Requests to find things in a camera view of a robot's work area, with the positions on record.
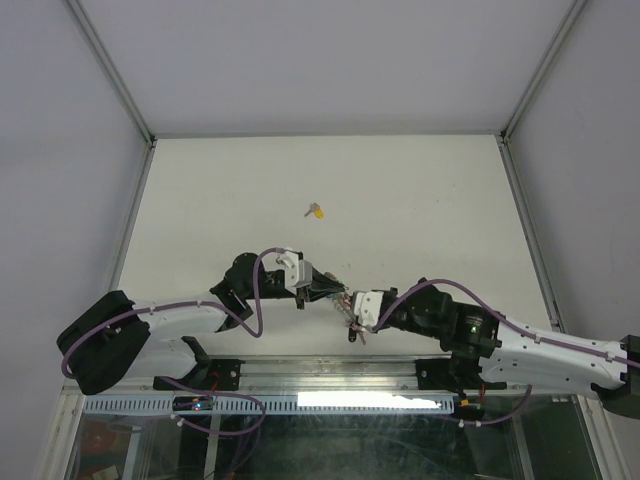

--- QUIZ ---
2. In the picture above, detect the aluminium rail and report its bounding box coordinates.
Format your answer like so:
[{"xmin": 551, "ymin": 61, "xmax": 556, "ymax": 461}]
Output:
[{"xmin": 64, "ymin": 352, "xmax": 599, "ymax": 396}]

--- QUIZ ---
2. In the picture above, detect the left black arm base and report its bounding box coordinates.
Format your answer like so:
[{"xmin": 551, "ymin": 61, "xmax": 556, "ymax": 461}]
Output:
[{"xmin": 153, "ymin": 336, "xmax": 243, "ymax": 392}]

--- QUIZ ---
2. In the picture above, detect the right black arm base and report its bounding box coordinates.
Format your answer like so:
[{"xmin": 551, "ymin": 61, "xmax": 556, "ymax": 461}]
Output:
[{"xmin": 414, "ymin": 353, "xmax": 507, "ymax": 393}]

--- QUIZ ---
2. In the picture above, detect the key with yellow tag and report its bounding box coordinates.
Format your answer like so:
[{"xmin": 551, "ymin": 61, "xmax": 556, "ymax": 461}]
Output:
[{"xmin": 304, "ymin": 202, "xmax": 324, "ymax": 219}]

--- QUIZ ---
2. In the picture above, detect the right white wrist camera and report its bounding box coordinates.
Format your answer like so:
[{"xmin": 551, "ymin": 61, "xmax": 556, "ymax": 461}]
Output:
[{"xmin": 351, "ymin": 290, "xmax": 384, "ymax": 332}]

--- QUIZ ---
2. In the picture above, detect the purple cable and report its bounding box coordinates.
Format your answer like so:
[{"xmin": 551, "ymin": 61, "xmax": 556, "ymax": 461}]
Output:
[
  {"xmin": 371, "ymin": 278, "xmax": 631, "ymax": 426},
  {"xmin": 60, "ymin": 246, "xmax": 286, "ymax": 379}
]

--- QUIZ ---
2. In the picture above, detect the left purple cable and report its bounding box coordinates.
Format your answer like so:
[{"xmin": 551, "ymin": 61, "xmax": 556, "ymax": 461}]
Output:
[{"xmin": 60, "ymin": 246, "xmax": 286, "ymax": 379}]

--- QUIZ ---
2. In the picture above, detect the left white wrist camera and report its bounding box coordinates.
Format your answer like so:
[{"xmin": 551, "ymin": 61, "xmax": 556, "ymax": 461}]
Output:
[{"xmin": 276, "ymin": 249, "xmax": 313, "ymax": 291}]

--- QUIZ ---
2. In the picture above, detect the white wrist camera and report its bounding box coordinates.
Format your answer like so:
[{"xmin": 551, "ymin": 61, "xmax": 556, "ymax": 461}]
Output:
[
  {"xmin": 276, "ymin": 249, "xmax": 313, "ymax": 291},
  {"xmin": 351, "ymin": 290, "xmax": 384, "ymax": 332}
]

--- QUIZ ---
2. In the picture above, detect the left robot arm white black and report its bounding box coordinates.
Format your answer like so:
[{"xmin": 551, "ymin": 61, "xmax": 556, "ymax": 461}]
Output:
[{"xmin": 56, "ymin": 247, "xmax": 347, "ymax": 396}]

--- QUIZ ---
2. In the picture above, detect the metal disc with keyrings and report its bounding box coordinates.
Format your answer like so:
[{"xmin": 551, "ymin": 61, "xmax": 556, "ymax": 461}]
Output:
[{"xmin": 325, "ymin": 272, "xmax": 366, "ymax": 345}]

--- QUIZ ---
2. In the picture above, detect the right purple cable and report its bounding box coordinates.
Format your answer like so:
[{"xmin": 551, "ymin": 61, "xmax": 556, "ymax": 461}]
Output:
[{"xmin": 371, "ymin": 278, "xmax": 631, "ymax": 426}]

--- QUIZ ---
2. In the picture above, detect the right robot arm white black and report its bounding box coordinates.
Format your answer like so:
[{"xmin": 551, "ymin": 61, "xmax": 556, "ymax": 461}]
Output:
[{"xmin": 354, "ymin": 279, "xmax": 639, "ymax": 419}]

